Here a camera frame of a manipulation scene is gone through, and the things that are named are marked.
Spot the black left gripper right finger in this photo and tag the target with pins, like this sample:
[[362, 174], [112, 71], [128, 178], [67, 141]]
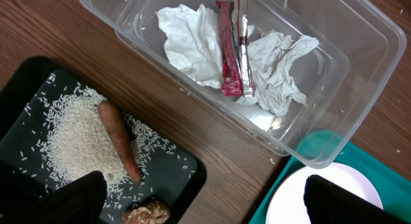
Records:
[[328, 203]]

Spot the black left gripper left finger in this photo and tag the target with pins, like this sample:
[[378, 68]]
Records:
[[74, 201]]

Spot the large white plate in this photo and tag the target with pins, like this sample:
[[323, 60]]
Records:
[[287, 204]]

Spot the pile of rice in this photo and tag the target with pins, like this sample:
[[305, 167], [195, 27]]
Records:
[[61, 138]]

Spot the brown walnut food scrap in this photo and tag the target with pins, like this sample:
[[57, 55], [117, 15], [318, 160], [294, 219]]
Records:
[[153, 212]]

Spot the orange carrot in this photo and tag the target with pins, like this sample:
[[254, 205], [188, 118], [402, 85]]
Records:
[[113, 123]]

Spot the white napkin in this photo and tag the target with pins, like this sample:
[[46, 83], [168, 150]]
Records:
[[194, 48]]

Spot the red snack wrapper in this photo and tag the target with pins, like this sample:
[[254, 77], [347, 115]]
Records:
[[233, 30]]

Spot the teal serving tray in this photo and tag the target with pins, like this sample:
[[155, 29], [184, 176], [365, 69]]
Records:
[[393, 189]]

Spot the black tray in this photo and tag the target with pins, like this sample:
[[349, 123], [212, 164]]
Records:
[[19, 89]]

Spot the clear plastic bin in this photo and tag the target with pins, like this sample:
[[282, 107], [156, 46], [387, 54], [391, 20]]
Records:
[[359, 48]]

